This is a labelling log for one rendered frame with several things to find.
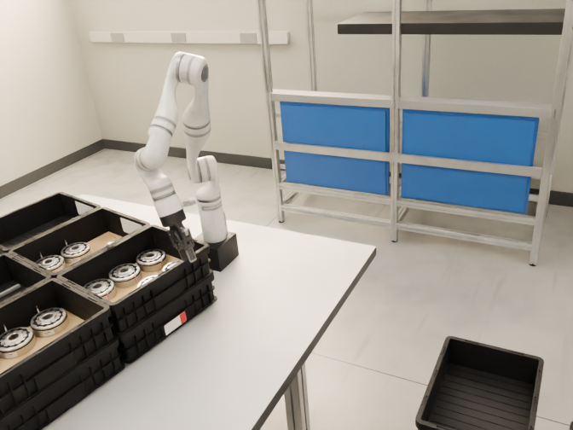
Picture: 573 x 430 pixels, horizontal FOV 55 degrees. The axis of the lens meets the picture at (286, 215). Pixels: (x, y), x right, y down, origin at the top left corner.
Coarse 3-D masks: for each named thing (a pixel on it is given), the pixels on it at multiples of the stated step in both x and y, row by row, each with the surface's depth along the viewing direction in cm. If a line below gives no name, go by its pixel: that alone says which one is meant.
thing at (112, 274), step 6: (120, 264) 189; (126, 264) 188; (132, 264) 188; (114, 270) 185; (132, 270) 184; (138, 270) 184; (114, 276) 183; (120, 276) 182; (126, 276) 182; (132, 276) 182
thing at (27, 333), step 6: (12, 330) 161; (18, 330) 161; (24, 330) 160; (30, 330) 160; (0, 336) 158; (24, 336) 157; (30, 336) 157; (0, 342) 156; (18, 342) 155; (24, 342) 155; (0, 348) 153; (6, 348) 153; (12, 348) 153
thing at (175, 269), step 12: (144, 228) 197; (156, 228) 196; (204, 252) 180; (180, 264) 173; (60, 276) 172; (156, 276) 167; (168, 276) 170; (84, 288) 164; (144, 288) 163; (108, 300) 158; (120, 300) 157; (132, 300) 161
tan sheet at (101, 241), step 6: (108, 234) 217; (114, 234) 216; (96, 240) 213; (102, 240) 212; (108, 240) 212; (114, 240) 212; (90, 246) 209; (96, 246) 209; (102, 246) 208; (66, 264) 198
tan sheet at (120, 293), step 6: (168, 258) 196; (174, 258) 196; (156, 270) 189; (144, 276) 187; (138, 282) 184; (120, 288) 181; (126, 288) 181; (132, 288) 181; (120, 294) 178; (114, 300) 175
